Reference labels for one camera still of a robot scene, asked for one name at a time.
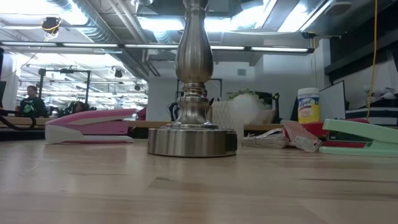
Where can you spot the orange wooden desk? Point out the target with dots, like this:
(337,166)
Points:
(143,124)

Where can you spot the white textured pen cup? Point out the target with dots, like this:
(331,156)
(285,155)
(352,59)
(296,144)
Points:
(220,115)

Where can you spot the silver metal lamp base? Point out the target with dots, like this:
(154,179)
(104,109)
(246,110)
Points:
(192,62)

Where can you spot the green potted succulent plant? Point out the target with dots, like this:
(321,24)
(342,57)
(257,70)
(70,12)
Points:
(242,92)

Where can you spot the mint green stapler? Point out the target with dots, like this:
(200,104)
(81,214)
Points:
(357,130)

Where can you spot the person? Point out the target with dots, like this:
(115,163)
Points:
(32,105)
(79,107)

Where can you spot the pink stapler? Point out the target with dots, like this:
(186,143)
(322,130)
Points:
(93,124)

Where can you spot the black ceiling camera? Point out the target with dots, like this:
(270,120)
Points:
(309,35)

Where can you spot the yellow Lysol wipes canister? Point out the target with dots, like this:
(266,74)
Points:
(308,107)

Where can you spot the long ceiling light bar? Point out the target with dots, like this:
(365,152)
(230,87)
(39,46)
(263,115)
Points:
(93,45)

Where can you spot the white board panel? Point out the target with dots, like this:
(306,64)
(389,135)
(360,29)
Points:
(332,102)

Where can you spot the red stapler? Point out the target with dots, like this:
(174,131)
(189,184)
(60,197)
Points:
(311,127)

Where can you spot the black hanging ceiling device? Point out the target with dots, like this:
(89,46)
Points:
(51,25)

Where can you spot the black white striped box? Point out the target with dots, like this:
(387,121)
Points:
(373,113)

